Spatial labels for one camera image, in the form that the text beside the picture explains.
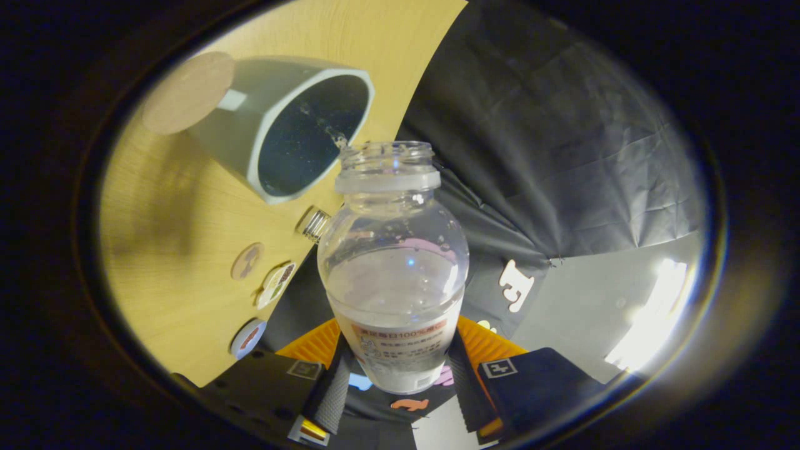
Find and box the round brown coaster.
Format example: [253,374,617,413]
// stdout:
[231,242,265,281]

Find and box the wooden table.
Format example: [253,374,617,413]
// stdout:
[100,0,469,388]

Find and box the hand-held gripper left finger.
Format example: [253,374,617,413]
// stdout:
[170,317,354,448]

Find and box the blue plate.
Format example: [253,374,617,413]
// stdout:
[231,319,268,360]

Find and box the clear plastic juice bottle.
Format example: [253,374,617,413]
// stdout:
[317,141,471,394]

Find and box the grey-blue cup with wooden handle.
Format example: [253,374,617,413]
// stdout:
[142,51,376,206]

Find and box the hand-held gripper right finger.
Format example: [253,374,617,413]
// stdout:
[447,314,606,446]

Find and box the white divided snack tray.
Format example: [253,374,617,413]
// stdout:
[255,261,297,311]

